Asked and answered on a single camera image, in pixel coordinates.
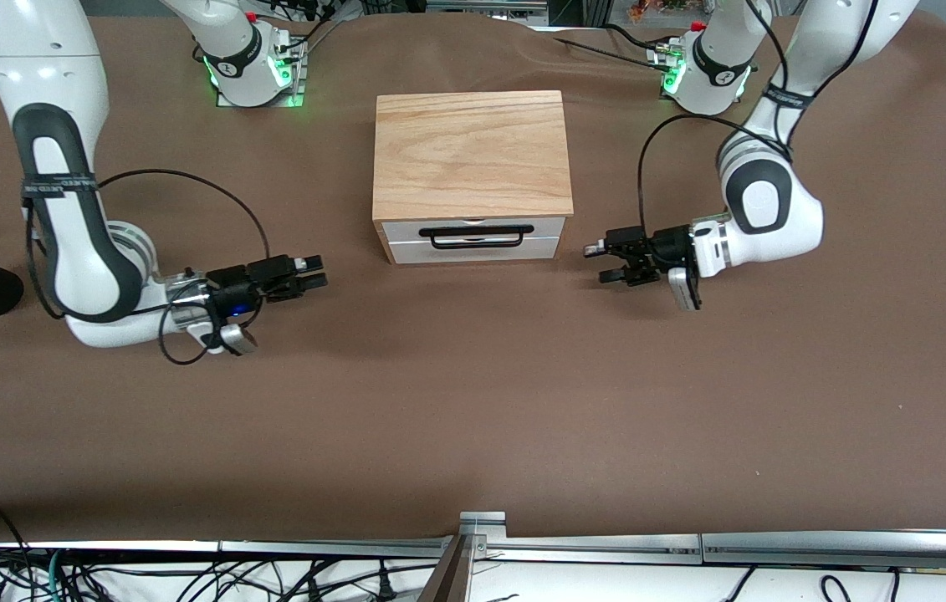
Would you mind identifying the thick black braided cable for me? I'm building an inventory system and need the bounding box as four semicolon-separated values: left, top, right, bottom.
555;37;667;66

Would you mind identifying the wooden drawer cabinet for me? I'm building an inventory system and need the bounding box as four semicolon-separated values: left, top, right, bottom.
372;90;575;266

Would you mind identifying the short aluminium frame rail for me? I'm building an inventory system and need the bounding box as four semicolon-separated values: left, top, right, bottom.
703;528;946;571

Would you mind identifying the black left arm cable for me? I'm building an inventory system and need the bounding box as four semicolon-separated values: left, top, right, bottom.
638;0;883;252

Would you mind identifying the long aluminium frame rail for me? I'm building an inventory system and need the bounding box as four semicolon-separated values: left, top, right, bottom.
219;535;703;566

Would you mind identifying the brown table cloth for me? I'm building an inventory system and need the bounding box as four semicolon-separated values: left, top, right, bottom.
0;8;946;544

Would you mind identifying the black base connector cable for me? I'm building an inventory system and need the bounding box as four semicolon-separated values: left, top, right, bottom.
272;0;352;55

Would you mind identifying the aluminium frame post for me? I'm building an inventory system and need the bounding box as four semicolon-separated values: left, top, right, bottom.
418;512;508;602

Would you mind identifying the white drawer with black handle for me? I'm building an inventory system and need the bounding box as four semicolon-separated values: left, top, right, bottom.
381;217;567;251

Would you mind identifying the thin black table cable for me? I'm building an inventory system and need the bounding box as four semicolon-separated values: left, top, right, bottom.
602;23;674;49

